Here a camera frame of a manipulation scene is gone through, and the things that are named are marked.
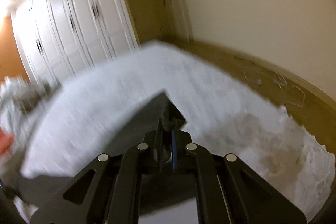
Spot white panelled wardrobe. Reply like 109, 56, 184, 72
11, 0, 138, 82

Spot light grey bed blanket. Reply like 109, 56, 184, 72
18, 42, 335, 220

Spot dark grey pants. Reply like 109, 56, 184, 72
5, 93, 186, 207

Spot grey crumpled clothes pile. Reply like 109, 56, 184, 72
1, 77, 61, 154

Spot red cloth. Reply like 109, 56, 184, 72
0, 129, 14, 156

